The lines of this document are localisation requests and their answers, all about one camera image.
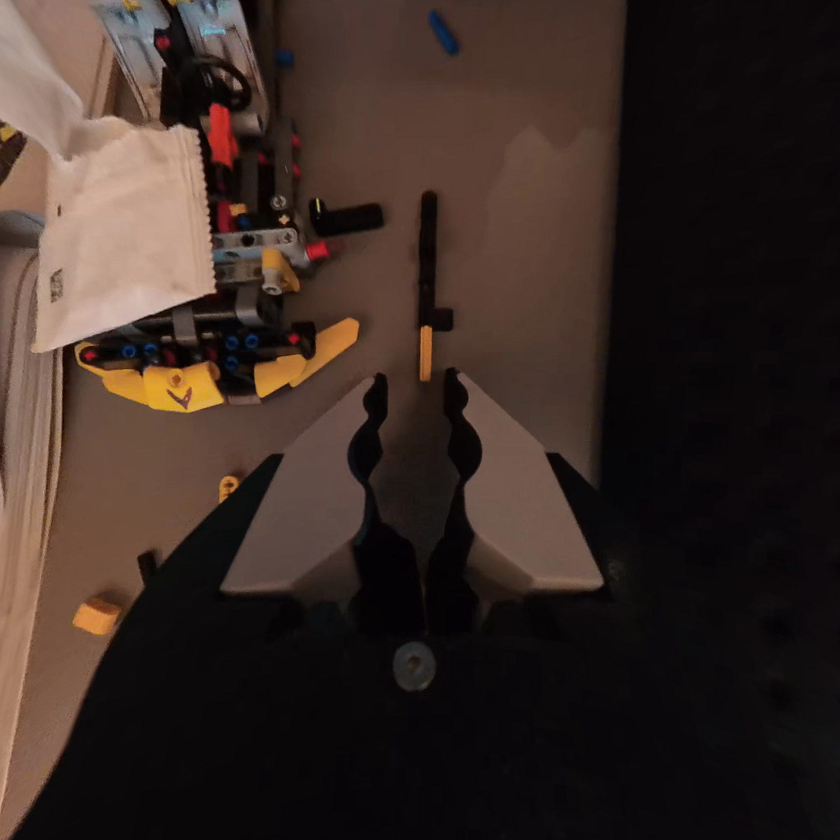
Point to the yellow curved lego block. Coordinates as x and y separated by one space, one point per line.
97 615

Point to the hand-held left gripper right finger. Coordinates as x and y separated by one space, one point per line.
525 518

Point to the white paper bag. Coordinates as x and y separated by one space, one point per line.
124 236
33 72

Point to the small black lego piece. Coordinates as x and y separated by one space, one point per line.
148 565

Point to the yellow black lego car model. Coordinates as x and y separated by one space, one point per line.
249 315

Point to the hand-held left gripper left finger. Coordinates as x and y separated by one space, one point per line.
302 518

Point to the lego instruction booklet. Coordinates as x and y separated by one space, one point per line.
134 46

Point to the black lego connector piece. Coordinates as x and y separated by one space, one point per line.
348 218

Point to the yellow lego pin connector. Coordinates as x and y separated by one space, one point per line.
228 487

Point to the black lego beam assembly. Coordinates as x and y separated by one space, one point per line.
428 262

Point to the blue lego pin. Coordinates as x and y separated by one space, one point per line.
443 33

